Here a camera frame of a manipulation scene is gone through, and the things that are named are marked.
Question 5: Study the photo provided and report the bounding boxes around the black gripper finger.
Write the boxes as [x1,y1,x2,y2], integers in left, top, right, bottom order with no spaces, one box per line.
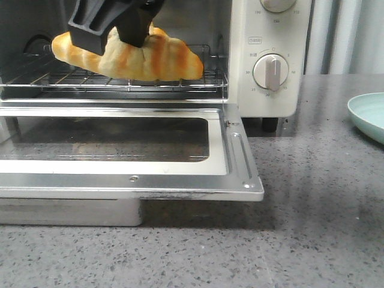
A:
[68,0,133,56]
[116,0,164,47]

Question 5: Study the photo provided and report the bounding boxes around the golden croissant bread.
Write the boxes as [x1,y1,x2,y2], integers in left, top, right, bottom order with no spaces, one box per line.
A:
[52,25,203,81]

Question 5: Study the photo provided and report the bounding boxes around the glass oven door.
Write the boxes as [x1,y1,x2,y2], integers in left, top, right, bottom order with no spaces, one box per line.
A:
[1,103,264,226]

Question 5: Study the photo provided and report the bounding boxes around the cream white toaster oven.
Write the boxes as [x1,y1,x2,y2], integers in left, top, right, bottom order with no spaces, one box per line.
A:
[1,1,311,118]

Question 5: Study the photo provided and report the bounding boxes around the black right oven foot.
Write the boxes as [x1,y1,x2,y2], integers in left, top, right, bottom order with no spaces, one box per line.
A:
[262,118,278,133]

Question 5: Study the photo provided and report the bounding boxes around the lower timer knob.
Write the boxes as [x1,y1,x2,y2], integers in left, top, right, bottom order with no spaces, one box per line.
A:
[253,54,289,92]

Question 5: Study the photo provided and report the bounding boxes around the upper temperature knob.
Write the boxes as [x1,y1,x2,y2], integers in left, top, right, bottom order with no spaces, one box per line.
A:
[260,0,296,13]

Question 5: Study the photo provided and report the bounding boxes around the grey curtain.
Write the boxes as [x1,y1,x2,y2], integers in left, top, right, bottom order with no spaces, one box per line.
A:
[304,1,383,75]

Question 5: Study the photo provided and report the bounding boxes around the light green plate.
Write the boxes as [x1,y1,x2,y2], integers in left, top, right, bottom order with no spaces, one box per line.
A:
[347,92,383,144]

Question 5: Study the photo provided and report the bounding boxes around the metal wire oven rack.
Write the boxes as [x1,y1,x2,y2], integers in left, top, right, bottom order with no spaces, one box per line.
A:
[1,45,227,93]

